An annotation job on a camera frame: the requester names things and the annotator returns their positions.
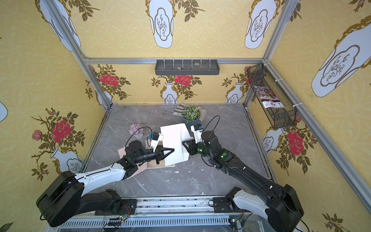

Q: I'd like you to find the green potted plant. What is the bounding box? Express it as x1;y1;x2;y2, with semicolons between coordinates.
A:
181;105;201;121

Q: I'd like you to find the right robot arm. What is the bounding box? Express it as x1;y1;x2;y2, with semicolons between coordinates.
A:
182;131;304;232

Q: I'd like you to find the black wire mesh basket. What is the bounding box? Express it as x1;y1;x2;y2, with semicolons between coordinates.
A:
246;64;297;129

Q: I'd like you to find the pink envelope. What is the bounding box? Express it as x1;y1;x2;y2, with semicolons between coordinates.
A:
118;148;147;179

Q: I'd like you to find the small white flower pot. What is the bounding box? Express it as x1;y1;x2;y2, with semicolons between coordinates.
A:
134;133;143;139

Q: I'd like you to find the white envelope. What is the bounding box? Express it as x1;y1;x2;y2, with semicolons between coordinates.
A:
160;123;192;166

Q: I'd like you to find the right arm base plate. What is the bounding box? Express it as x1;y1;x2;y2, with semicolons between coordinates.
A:
213;197;234;213

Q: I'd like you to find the flower seed packet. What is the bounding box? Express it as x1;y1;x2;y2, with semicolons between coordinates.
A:
254;86;284;108

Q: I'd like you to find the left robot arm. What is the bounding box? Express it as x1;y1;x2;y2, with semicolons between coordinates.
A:
36;140;174;227

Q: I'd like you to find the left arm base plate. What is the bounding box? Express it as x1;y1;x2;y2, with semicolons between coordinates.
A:
94;199;137;216

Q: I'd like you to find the purple artificial flower bunch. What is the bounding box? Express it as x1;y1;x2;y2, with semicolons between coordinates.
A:
128;124;144;135

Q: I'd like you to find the blue-grey plant pot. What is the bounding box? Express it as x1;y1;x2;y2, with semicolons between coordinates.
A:
185;118;200;128

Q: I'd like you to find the lined letter paper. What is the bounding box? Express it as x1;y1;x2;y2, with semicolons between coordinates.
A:
147;160;175;169

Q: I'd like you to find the grey wall shelf tray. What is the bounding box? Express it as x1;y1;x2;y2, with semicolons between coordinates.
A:
155;59;220;76

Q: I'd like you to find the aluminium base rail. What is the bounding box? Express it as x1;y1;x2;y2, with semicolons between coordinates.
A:
48;196;276;232

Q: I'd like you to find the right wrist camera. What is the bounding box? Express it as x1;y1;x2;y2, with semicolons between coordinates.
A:
190;123;203;144

